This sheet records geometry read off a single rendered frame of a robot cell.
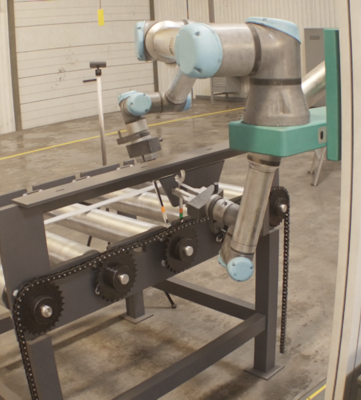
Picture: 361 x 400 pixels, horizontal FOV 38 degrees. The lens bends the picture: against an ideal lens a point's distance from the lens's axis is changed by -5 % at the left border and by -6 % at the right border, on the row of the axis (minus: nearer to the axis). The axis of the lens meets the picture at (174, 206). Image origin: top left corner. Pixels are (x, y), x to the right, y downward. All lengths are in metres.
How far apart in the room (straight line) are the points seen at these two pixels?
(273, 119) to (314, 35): 11.20
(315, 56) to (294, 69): 11.15
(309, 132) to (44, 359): 1.03
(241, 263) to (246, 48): 0.70
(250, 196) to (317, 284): 2.17
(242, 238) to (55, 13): 11.06
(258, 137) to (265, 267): 1.36
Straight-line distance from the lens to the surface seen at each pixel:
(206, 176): 2.06
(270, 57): 1.14
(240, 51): 1.11
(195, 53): 1.09
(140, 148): 1.96
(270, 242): 2.41
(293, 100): 1.16
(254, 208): 1.56
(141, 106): 1.83
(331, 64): 1.22
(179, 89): 1.77
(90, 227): 2.21
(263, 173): 1.54
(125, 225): 2.07
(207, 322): 3.21
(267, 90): 1.16
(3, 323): 2.74
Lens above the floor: 1.56
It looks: 17 degrees down
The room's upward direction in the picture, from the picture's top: 3 degrees counter-clockwise
